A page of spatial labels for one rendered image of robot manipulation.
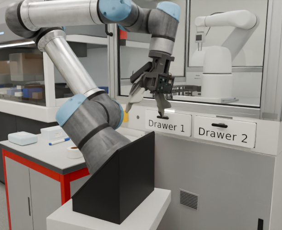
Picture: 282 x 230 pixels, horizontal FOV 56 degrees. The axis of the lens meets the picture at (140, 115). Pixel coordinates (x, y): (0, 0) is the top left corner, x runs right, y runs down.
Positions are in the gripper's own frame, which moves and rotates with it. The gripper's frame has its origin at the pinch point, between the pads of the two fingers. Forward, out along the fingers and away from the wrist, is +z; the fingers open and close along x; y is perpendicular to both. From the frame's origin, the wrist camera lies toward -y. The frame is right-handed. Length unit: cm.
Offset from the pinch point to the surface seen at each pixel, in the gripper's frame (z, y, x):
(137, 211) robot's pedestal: 25.7, 13.5, -6.1
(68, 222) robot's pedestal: 29.6, 7.3, -23.3
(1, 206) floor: 112, -167, -1
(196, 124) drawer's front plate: 3, -18, 48
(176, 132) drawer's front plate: 10, -29, 47
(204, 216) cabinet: 49, -11, 61
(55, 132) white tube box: 26, -81, 2
